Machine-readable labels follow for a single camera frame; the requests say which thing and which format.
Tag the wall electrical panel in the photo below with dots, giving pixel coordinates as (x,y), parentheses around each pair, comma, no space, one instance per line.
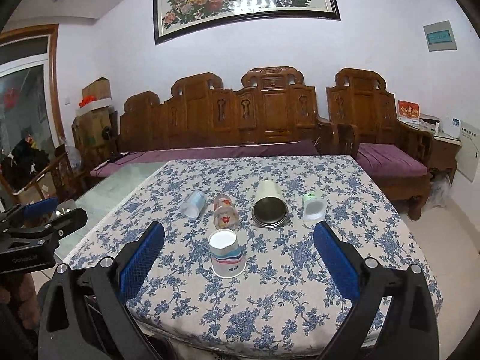
(440,36)

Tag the carved wooden armchair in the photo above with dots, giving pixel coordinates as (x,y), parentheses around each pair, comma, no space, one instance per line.
(375,112)

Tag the small cardboard box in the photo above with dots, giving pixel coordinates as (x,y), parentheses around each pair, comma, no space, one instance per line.
(96,89)

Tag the red desk calendar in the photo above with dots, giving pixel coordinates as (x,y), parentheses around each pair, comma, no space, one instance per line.
(408,112)

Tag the striped paper cup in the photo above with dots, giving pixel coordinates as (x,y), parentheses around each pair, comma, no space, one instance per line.
(227,253)

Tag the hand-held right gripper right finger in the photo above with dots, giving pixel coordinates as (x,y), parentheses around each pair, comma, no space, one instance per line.
(335,262)

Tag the wooden door frame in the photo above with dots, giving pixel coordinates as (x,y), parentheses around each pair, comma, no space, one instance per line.
(56,82)

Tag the wooden side cabinet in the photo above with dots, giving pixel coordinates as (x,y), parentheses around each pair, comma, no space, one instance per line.
(446,153)

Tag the pile of dark clothes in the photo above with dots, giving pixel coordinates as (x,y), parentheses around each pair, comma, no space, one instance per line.
(22,165)

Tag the cream steel tumbler cup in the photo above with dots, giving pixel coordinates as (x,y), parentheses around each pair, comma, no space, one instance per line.
(269,206)

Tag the purple armchair cushion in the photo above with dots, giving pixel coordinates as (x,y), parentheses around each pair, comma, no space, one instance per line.
(390,163)

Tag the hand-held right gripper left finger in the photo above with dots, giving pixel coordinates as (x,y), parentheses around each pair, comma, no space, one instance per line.
(144,258)

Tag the carved wooden sofa bench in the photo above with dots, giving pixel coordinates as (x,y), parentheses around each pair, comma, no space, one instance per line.
(240,116)

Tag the red flower glass cup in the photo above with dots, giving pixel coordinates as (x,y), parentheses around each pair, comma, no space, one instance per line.
(225,213)

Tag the large cardboard box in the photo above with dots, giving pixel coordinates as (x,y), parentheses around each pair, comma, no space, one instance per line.
(92,129)

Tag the white wall board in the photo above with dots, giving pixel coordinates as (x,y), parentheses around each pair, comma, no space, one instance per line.
(469,152)

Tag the blue floral tablecloth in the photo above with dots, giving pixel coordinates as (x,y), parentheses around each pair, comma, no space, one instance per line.
(281,288)

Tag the clear plastic bag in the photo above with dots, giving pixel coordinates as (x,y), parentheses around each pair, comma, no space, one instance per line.
(437,192)

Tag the framed flower painting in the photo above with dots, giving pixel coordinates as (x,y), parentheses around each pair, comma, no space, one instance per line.
(243,0)

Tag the small white green cup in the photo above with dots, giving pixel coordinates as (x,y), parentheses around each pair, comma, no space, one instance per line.
(314,207)

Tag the glass top table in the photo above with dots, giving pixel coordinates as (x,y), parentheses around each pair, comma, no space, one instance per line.
(112,183)

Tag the small black fan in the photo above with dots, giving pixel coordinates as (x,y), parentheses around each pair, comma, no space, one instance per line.
(108,137)

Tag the white appliance box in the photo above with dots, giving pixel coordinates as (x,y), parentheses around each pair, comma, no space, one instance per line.
(452,127)

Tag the person's left forearm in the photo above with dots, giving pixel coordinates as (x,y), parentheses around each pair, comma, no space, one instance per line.
(17,288)

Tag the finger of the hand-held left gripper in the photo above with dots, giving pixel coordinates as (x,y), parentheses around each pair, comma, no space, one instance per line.
(41,206)
(69,221)

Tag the purple sofa cushion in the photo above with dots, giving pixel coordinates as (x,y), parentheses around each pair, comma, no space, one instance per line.
(210,153)

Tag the wooden side chair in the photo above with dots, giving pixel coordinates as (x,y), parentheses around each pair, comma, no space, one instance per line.
(65,174)

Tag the clear plastic cup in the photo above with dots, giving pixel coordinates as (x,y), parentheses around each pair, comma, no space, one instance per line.
(194,204)

